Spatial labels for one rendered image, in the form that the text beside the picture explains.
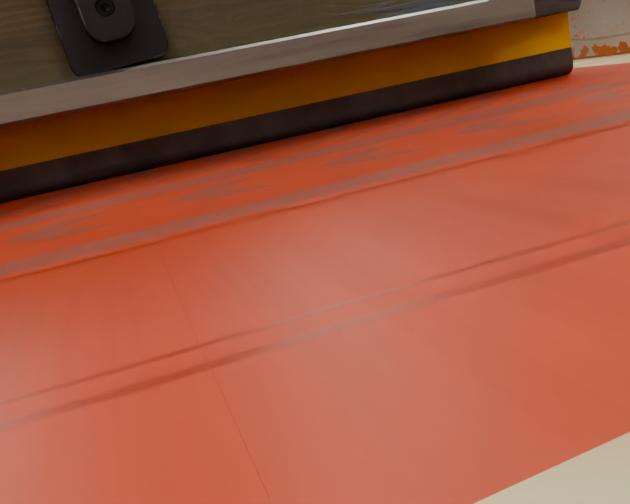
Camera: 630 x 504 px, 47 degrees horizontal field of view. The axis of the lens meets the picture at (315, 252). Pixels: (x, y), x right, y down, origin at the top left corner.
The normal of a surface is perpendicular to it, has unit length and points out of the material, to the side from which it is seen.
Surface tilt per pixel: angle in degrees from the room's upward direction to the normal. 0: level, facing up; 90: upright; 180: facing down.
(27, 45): 90
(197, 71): 90
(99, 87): 90
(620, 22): 90
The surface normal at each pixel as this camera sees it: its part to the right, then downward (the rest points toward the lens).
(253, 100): 0.29, 0.18
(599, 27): -0.94, 0.26
